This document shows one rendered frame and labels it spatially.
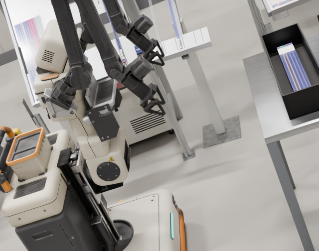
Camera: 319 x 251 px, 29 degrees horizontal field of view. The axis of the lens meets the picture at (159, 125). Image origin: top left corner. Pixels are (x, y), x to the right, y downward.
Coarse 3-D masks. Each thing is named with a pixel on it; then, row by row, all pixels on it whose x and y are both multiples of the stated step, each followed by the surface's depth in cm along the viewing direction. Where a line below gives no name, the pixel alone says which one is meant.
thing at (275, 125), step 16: (256, 64) 285; (256, 80) 273; (272, 80) 268; (256, 96) 262; (272, 96) 258; (272, 112) 248; (272, 128) 238; (288, 128) 234; (304, 128) 233; (272, 144) 237; (272, 160) 240; (288, 176) 244; (288, 192) 248; (304, 224) 257; (304, 240) 261
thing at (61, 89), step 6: (54, 84) 244; (60, 84) 237; (66, 84) 235; (54, 90) 237; (60, 90) 236; (66, 90) 236; (72, 90) 237; (54, 96) 237; (60, 96) 236; (66, 96) 236; (72, 96) 238; (54, 102) 235; (60, 102) 236; (66, 102) 238; (66, 108) 237
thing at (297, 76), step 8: (280, 48) 279; (288, 48) 277; (280, 56) 273; (288, 56) 271; (296, 56) 268; (288, 64) 265; (296, 64) 262; (288, 72) 259; (296, 72) 257; (304, 72) 255; (296, 80) 252; (304, 80) 249; (296, 88) 247
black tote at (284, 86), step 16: (272, 32) 281; (288, 32) 281; (272, 48) 285; (304, 48) 278; (272, 64) 277; (304, 64) 267; (288, 80) 261; (288, 96) 233; (304, 96) 233; (288, 112) 237; (304, 112) 237
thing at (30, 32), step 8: (16, 24) 376; (24, 24) 374; (32, 24) 374; (40, 24) 372; (16, 32) 375; (24, 32) 374; (32, 32) 373; (40, 32) 372; (24, 40) 373; (32, 40) 372; (40, 40) 371; (24, 48) 372; (32, 48) 371; (24, 56) 371; (32, 56) 370; (32, 64) 369; (32, 72) 368; (32, 80) 367
